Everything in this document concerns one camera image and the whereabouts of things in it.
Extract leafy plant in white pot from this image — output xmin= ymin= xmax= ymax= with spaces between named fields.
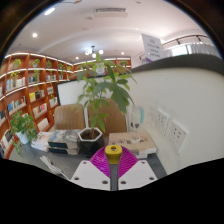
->
xmin=9 ymin=110 xmax=38 ymax=154

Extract recessed ceiling spotlights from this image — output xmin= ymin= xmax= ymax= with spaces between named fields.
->
xmin=31 ymin=6 xmax=128 ymax=56

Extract stack of dark books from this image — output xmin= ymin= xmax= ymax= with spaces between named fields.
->
xmin=47 ymin=129 xmax=81 ymax=156

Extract stack of beige books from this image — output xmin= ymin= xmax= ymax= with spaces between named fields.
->
xmin=108 ymin=130 xmax=158 ymax=159

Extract tan upholstered chair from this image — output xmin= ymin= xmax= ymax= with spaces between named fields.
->
xmin=53 ymin=103 xmax=87 ymax=132
xmin=87 ymin=98 xmax=128 ymax=136

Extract clear acrylic sign stand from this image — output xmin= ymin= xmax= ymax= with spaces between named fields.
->
xmin=129 ymin=106 xmax=145 ymax=141

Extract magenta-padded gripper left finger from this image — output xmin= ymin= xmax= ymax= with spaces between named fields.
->
xmin=70 ymin=146 xmax=112 ymax=192

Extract white curtain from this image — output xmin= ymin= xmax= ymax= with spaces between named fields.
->
xmin=163 ymin=41 xmax=221 ymax=58

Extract black track light rail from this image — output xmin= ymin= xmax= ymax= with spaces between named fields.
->
xmin=161 ymin=34 xmax=214 ymax=46

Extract tall plant in black pot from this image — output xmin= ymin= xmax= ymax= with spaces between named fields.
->
xmin=75 ymin=53 xmax=138 ymax=156

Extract orange wooden bookshelf unit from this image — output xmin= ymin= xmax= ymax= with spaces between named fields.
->
xmin=0 ymin=51 xmax=133 ymax=159

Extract white and purple hanging sign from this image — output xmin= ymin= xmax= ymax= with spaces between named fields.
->
xmin=141 ymin=33 xmax=165 ymax=63

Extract ceiling air vent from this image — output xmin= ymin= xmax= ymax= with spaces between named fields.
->
xmin=93 ymin=7 xmax=129 ymax=18

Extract multi-bulb ceiling lamp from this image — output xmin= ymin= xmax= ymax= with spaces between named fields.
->
xmin=83 ymin=45 xmax=105 ymax=59

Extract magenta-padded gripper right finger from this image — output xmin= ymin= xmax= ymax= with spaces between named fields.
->
xmin=117 ymin=146 xmax=159 ymax=192

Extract white wall socket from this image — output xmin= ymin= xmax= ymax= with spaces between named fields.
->
xmin=155 ymin=108 xmax=170 ymax=136
xmin=168 ymin=119 xmax=189 ymax=154

